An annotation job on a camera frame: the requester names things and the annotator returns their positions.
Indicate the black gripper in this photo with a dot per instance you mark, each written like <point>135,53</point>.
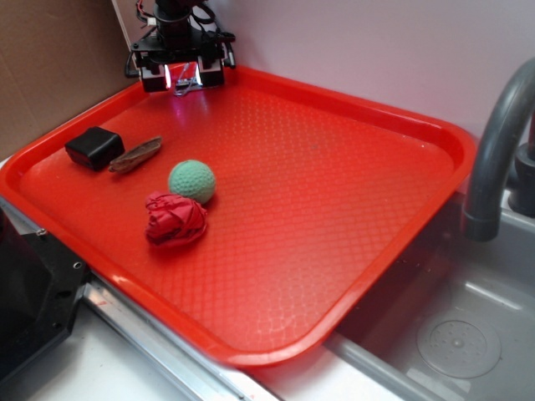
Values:
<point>149,56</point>

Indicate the brown wood piece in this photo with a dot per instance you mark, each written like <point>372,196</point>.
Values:
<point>136,156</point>

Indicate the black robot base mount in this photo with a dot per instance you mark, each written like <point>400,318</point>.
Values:
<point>42,281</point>

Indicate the black leather wallet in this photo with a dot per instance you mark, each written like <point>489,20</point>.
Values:
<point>95,148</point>

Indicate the dark grey faucet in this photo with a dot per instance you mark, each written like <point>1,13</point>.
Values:
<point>504,160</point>

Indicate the red plastic tray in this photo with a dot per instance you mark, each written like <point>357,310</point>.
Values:
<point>317,193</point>

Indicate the crumpled red paper ball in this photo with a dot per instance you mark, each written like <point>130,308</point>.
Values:
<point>174,220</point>

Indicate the sink drain cover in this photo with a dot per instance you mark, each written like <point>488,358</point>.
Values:
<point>458,348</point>

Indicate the green foam ball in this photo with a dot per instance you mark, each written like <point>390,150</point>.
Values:
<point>193,179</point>

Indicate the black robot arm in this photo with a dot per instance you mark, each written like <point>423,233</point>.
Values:
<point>175,19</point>

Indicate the brown cardboard panel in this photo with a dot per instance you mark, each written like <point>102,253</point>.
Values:
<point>58,59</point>

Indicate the grey sink basin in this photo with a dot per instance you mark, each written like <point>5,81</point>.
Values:
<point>443,274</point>

